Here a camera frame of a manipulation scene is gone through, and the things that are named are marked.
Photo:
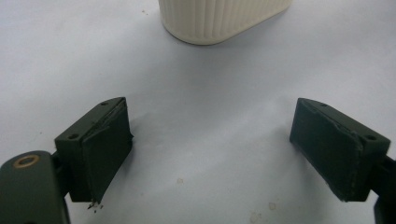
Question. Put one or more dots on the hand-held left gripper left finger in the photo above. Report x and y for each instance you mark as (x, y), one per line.
(102, 155)

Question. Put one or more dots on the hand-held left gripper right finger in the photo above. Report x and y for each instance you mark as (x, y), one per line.
(330, 149)

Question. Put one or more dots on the cream ribbed pump bottle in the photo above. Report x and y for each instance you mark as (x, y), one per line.
(218, 18)

